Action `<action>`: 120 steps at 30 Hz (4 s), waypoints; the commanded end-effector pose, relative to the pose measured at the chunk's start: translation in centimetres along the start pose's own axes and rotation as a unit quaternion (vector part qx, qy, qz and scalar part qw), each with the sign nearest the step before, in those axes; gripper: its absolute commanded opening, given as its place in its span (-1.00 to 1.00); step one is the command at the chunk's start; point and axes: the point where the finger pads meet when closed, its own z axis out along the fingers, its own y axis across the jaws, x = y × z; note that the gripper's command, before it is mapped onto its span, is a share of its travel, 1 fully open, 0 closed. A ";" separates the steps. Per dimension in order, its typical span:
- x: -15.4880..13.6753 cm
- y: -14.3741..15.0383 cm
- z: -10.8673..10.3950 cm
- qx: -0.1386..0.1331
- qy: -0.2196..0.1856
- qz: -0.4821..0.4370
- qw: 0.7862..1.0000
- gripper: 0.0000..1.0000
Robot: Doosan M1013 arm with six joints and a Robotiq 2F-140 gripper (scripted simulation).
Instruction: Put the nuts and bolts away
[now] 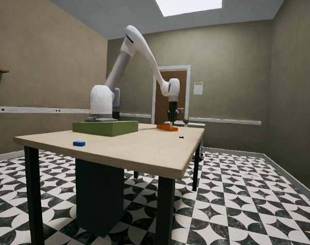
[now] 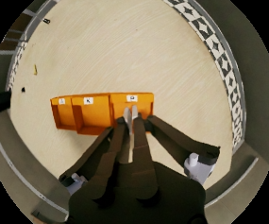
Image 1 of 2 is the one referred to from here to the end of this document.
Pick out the small blue block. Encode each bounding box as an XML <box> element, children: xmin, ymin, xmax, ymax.
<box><xmin>73</xmin><ymin>141</ymin><xmax>85</xmax><ymax>147</ymax></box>

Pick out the orange rack of bins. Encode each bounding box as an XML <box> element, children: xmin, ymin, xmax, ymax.
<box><xmin>157</xmin><ymin>125</ymin><xmax>178</xmax><ymax>132</ymax></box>

